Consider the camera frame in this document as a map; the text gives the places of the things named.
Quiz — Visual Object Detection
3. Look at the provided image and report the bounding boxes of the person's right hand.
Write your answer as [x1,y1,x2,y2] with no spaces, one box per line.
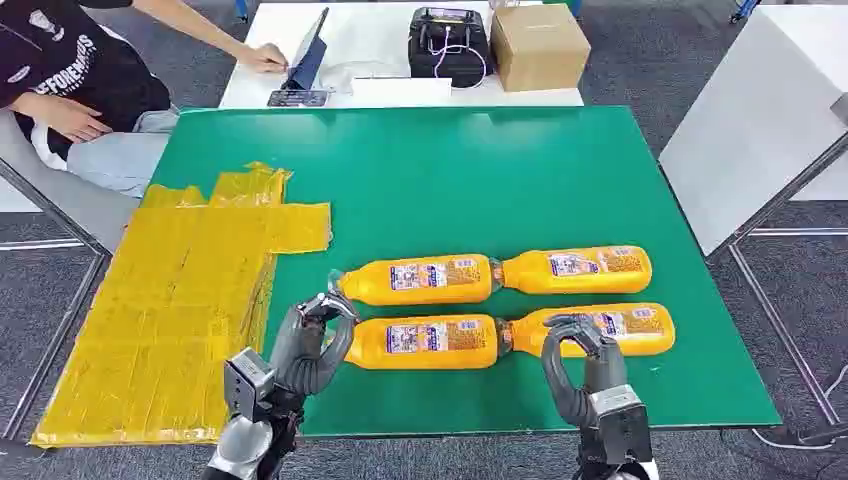
[39,97,113,144]

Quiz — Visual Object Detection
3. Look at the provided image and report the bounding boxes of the person's left hand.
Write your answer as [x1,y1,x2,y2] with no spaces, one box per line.
[237,42,289,74]

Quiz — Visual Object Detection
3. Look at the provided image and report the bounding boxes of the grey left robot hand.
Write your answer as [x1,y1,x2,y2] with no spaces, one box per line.
[268,291,362,399]

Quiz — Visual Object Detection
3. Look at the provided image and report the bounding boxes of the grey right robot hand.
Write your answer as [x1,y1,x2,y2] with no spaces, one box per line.
[539,314,629,429]

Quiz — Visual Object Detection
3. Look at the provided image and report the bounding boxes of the orange drink bottle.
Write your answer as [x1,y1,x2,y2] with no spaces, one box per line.
[324,314,501,371]
[327,254,497,307]
[496,303,677,359]
[490,245,654,296]

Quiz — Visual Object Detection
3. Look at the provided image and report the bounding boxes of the dark blue tablet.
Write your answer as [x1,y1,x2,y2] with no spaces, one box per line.
[281,7,331,92]

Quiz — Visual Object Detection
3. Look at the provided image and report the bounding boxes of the person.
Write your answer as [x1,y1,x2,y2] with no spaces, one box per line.
[0,0,289,200]

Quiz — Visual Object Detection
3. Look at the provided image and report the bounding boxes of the black smartphone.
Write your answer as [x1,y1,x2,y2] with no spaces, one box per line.
[266,89,329,109]

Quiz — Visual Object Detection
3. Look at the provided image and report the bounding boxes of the white bench table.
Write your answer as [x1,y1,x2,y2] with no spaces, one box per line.
[0,109,140,253]

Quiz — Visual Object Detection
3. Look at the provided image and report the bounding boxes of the clear plastic bag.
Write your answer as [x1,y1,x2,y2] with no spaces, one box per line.
[317,59,399,94]

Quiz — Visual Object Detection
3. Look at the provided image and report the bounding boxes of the white table with devices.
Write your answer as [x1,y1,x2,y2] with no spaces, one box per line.
[218,0,584,109]

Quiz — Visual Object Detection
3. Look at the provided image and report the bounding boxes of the flat white box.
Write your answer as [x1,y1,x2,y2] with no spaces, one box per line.
[351,77,453,107]

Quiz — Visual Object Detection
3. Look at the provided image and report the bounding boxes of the yellow plastic sheet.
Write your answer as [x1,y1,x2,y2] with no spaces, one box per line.
[29,162,333,450]

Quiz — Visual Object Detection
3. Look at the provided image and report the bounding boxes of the black equipment case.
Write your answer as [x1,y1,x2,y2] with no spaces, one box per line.
[407,6,495,89]

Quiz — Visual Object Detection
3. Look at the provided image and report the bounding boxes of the green table mat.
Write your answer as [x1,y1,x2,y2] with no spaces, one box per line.
[150,105,783,439]

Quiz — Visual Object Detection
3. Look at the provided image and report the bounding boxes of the brown cardboard box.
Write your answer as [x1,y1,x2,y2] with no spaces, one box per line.
[490,3,592,93]

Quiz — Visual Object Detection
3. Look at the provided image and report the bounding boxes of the large white side table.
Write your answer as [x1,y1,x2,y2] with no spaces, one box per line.
[659,6,848,256]

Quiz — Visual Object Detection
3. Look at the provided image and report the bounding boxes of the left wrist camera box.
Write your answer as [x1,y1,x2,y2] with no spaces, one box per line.
[223,349,278,420]

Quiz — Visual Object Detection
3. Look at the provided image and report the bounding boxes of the white cable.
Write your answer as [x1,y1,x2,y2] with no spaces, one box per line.
[427,26,488,81]

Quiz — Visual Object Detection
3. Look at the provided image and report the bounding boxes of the metal side table frame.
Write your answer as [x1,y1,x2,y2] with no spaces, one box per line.
[705,132,848,425]

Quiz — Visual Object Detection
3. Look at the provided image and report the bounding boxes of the metal bench table frame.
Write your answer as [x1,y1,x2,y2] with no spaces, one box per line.
[0,158,114,442]

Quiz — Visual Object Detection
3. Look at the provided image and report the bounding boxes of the floor cables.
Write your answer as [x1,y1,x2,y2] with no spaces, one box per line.
[751,364,848,452]

